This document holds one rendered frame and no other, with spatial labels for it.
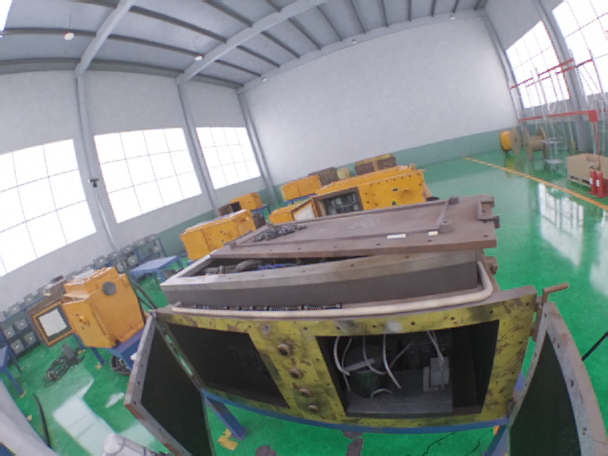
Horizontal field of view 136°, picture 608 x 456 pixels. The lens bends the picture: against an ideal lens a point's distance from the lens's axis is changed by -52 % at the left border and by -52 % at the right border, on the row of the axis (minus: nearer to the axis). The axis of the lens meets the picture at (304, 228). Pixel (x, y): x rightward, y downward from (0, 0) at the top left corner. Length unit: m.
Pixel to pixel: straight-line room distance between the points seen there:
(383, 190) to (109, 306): 3.49
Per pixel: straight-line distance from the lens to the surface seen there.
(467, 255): 0.67
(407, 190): 3.26
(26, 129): 10.78
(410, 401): 1.04
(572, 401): 0.56
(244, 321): 0.87
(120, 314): 3.10
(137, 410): 0.83
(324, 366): 0.85
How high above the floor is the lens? 1.62
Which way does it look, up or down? 12 degrees down
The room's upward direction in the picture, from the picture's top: 18 degrees counter-clockwise
